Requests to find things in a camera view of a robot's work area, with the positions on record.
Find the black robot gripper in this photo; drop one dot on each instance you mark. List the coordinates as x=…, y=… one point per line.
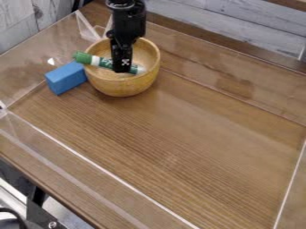
x=129, y=17

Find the blue rectangular block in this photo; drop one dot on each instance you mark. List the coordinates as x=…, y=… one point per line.
x=66, y=77

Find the black table leg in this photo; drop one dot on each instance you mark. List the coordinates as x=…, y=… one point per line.
x=38, y=196

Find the brown wooden bowl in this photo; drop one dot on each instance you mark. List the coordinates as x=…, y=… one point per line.
x=125, y=84

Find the clear acrylic tray wall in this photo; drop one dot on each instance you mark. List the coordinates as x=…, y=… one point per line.
x=101, y=197

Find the clear acrylic corner bracket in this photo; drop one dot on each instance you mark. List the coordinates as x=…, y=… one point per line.
x=91, y=33

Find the green white dry-erase marker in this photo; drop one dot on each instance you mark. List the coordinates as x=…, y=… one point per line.
x=103, y=62

